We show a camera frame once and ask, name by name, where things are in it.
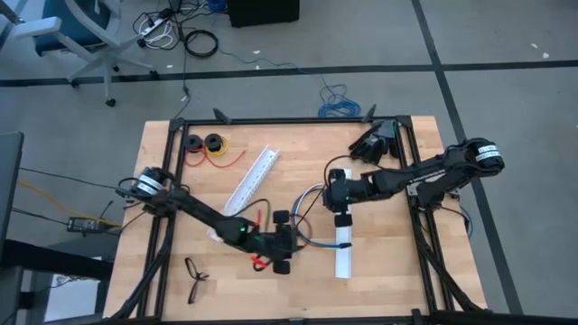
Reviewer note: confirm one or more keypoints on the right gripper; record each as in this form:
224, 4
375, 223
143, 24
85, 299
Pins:
343, 221

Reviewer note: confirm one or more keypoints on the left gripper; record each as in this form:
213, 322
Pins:
281, 267

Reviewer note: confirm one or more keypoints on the white duct cover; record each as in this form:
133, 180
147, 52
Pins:
343, 262

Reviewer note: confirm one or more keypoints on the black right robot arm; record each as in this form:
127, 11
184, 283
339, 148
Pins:
420, 176

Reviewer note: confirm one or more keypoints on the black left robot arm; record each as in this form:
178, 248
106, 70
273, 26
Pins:
203, 212

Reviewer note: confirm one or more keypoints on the black work glove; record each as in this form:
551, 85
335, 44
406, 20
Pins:
375, 144

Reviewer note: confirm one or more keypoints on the dark-framed eyeglasses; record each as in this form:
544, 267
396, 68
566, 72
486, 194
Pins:
191, 266

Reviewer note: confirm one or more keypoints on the black box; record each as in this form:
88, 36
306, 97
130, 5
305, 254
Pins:
262, 13

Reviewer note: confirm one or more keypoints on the white power strip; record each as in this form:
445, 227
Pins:
152, 27

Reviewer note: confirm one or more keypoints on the swivel office chair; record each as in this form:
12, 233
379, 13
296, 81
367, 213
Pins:
107, 54

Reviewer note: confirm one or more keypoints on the dark side table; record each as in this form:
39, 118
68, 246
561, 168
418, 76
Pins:
9, 180

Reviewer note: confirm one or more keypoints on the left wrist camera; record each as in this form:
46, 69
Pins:
269, 242

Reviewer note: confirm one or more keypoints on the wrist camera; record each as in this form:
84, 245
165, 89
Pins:
353, 194
269, 242

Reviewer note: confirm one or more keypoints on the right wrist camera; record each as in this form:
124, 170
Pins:
353, 194

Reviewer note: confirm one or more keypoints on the black aluminium table frame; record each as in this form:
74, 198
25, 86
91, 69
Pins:
293, 121

